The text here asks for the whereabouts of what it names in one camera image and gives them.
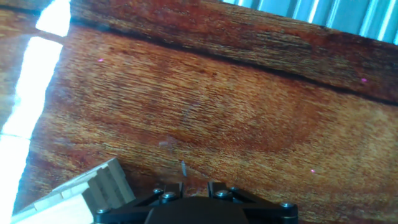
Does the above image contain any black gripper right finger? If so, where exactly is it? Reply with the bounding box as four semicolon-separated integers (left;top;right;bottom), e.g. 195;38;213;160
207;182;299;224

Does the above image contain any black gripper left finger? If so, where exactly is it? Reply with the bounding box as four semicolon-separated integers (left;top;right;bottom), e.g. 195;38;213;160
95;182;185;224

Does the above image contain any wooden Jenga block tower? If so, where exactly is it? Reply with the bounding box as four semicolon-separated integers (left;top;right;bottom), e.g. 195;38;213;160
11;157;137;224

